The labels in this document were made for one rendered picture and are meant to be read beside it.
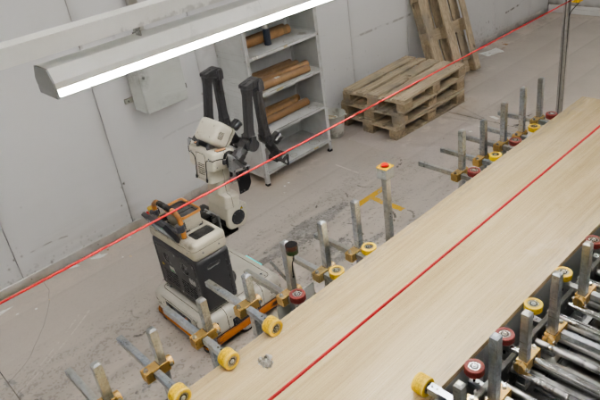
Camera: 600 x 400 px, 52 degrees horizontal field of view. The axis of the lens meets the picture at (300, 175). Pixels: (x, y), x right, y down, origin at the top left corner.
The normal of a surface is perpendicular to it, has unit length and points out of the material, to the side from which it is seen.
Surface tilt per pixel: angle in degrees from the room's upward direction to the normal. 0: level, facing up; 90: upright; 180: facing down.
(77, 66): 61
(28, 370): 0
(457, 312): 0
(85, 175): 90
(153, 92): 90
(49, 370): 0
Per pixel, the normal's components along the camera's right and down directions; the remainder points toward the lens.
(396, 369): -0.13, -0.87
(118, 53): 0.54, -0.20
